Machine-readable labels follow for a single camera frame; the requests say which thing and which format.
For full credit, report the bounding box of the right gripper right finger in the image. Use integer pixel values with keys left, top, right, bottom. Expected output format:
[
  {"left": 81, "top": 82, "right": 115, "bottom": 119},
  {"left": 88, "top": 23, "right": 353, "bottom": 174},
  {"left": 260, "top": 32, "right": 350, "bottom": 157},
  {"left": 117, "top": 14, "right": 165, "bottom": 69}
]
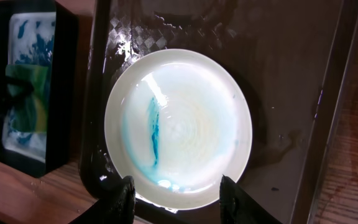
[{"left": 219, "top": 175, "right": 281, "bottom": 224}]

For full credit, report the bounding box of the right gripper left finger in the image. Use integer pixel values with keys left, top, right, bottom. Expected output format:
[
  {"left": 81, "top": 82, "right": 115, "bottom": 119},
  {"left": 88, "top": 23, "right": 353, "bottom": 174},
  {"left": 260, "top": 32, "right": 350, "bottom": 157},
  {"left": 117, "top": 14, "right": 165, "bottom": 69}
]
[{"left": 70, "top": 175, "right": 135, "bottom": 224}]

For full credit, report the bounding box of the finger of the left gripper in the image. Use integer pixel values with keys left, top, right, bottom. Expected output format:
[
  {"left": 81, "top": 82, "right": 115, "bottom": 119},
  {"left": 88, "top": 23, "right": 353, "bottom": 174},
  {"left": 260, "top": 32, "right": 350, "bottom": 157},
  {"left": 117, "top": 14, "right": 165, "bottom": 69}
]
[{"left": 0, "top": 76, "right": 34, "bottom": 103}]

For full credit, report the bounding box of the green scouring sponge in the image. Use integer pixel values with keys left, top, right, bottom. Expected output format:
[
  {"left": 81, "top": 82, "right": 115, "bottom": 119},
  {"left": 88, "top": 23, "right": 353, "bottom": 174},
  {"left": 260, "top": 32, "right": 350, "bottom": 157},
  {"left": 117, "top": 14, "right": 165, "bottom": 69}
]
[{"left": 6, "top": 64, "right": 49, "bottom": 133}]

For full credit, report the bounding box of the white plate top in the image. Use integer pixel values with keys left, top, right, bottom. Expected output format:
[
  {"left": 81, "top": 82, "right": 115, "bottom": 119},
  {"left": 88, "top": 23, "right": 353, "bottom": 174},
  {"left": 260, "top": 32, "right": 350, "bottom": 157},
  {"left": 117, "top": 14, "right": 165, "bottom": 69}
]
[{"left": 104, "top": 49, "right": 252, "bottom": 210}]

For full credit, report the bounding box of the dark brown serving tray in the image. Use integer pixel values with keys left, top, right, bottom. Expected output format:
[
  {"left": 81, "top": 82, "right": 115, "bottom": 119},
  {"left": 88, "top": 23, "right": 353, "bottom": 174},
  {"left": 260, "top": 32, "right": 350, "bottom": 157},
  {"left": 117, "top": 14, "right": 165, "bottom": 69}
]
[{"left": 79, "top": 0, "right": 358, "bottom": 223}]

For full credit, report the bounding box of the black tub blue water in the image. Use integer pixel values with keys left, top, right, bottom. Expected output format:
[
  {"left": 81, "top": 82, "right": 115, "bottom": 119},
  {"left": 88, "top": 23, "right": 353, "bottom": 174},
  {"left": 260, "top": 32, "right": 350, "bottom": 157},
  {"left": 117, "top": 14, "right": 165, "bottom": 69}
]
[{"left": 0, "top": 1, "right": 79, "bottom": 177}]

